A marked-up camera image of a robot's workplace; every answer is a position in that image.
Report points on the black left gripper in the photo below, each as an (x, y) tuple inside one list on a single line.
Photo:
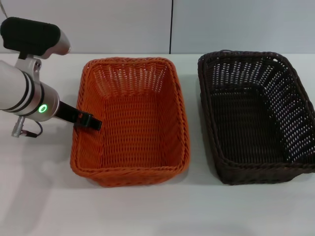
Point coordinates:
[(66, 111)]

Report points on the orange woven plastic basket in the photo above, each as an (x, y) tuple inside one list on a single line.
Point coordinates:
[(137, 132)]

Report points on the dark brown woven basket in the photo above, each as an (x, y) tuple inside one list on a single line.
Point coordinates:
[(236, 127)]

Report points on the silver left camera mount bracket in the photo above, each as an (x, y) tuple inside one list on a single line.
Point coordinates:
[(27, 66)]

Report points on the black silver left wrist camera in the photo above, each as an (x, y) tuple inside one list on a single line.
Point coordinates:
[(29, 37)]

